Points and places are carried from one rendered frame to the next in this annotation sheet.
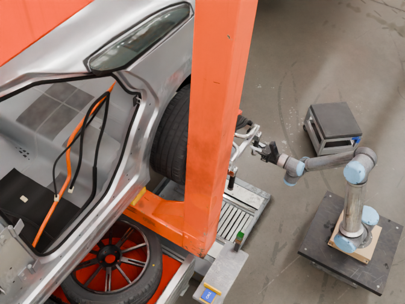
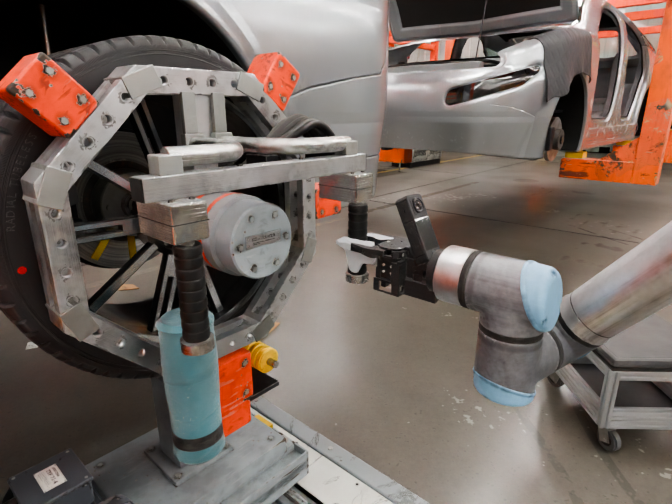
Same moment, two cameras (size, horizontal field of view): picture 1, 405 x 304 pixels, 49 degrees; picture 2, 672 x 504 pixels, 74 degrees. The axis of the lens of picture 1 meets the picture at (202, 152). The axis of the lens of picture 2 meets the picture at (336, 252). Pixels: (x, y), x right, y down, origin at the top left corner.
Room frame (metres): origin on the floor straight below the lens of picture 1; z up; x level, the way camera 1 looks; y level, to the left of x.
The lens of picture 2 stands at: (1.16, -0.52, 1.05)
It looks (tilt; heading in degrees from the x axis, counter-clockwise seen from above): 18 degrees down; 16
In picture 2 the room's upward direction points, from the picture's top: straight up
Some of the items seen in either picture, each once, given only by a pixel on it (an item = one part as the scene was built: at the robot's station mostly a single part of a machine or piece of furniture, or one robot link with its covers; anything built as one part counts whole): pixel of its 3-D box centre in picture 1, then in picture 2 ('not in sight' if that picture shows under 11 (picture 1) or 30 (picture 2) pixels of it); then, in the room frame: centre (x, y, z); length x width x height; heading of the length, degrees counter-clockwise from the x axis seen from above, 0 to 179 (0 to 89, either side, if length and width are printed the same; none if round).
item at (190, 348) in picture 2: (231, 180); (192, 294); (1.63, -0.20, 0.83); 0.04 x 0.04 x 0.16
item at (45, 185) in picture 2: not in sight; (204, 224); (1.88, -0.06, 0.85); 0.54 x 0.07 x 0.54; 154
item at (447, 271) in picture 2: (282, 160); (457, 274); (1.85, -0.53, 0.81); 0.10 x 0.05 x 0.09; 154
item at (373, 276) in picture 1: (346, 247); not in sight; (1.61, -1.13, 0.15); 0.60 x 0.60 x 0.30; 65
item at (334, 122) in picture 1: (331, 131); (625, 373); (2.76, -1.14, 0.17); 0.43 x 0.36 x 0.34; 14
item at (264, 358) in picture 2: not in sight; (236, 343); (2.03, -0.03, 0.51); 0.29 x 0.06 x 0.06; 64
